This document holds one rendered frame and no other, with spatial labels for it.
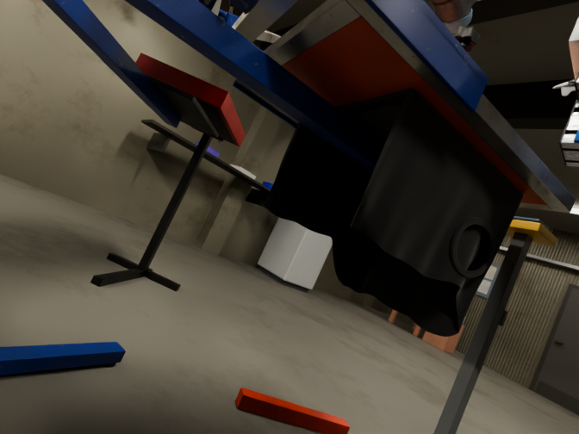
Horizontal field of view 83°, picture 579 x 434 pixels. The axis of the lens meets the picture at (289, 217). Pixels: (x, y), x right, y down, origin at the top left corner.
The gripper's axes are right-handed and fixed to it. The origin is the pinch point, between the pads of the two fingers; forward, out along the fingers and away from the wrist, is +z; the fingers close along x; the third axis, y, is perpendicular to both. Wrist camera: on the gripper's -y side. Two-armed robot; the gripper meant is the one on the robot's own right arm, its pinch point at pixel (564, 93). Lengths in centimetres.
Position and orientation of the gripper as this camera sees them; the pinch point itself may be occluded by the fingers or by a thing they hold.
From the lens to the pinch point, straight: 194.2
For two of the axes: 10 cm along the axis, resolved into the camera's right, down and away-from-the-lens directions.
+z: -2.6, -0.4, 9.6
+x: 9.2, 3.0, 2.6
